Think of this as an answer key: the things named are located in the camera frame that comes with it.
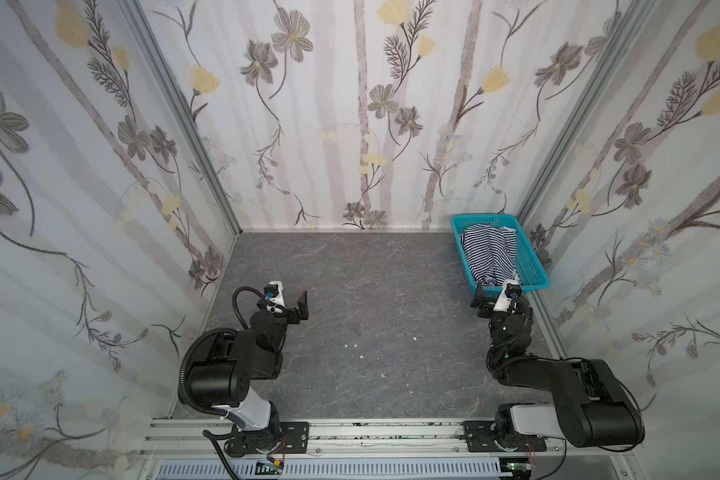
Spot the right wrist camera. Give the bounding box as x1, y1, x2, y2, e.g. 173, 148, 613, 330
494, 279, 523, 313

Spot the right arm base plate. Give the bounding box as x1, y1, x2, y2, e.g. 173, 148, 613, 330
462, 420, 547, 453

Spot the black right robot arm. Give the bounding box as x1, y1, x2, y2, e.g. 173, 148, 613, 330
471, 281, 645, 453

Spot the white slotted cable duct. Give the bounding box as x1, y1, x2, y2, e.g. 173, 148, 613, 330
154, 458, 514, 480

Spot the blue white striped tank top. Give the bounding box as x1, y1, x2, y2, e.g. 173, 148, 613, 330
461, 224, 519, 287

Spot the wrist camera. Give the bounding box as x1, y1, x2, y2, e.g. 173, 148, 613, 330
494, 279, 523, 313
264, 281, 285, 313

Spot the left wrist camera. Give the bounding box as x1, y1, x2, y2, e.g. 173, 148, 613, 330
264, 281, 285, 313

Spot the teal plastic basket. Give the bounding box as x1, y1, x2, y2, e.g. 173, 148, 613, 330
450, 213, 550, 297

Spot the left corrugated black cable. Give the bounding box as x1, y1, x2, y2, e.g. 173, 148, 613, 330
176, 327, 241, 418

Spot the aluminium mounting rail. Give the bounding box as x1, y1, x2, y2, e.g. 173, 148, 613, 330
137, 417, 637, 461

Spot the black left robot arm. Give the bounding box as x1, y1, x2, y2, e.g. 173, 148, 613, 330
178, 281, 309, 460

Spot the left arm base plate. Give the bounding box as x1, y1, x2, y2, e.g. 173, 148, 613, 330
223, 422, 310, 458

